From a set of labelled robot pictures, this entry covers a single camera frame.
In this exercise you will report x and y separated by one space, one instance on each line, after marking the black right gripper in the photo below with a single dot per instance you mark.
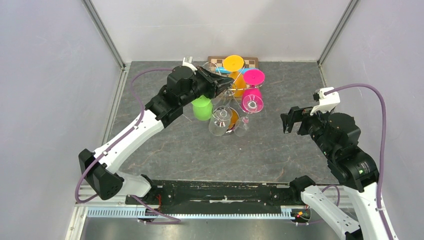
296 113

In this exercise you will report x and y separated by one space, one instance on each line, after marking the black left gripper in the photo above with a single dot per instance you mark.
214 89

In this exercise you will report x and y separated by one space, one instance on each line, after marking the chrome wine glass rack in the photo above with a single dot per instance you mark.
234 103

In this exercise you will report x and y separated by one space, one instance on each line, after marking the clear wine glass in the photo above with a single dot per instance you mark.
220 121
242 126

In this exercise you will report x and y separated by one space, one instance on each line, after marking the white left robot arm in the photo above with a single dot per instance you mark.
100 167

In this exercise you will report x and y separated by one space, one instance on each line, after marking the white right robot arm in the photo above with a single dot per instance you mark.
337 137

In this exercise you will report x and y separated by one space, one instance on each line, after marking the orange plastic wine glass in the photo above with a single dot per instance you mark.
234 64

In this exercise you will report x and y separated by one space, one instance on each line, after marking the green plastic wine glass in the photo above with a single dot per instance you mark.
202 108

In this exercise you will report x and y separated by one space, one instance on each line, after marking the pink plastic wine glass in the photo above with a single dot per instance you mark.
252 100

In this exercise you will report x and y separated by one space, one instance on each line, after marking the clear wine glass front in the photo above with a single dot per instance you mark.
220 121

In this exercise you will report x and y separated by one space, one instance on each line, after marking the blue cylindrical tube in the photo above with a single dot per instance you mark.
222 70

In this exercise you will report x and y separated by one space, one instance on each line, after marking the wooden chess board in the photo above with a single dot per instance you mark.
217 61

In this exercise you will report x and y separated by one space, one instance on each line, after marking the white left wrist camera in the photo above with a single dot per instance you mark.
188 62

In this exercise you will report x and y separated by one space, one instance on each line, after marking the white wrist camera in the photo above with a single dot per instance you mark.
188 62
326 102

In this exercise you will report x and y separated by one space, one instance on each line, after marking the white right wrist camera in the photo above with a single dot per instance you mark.
326 102

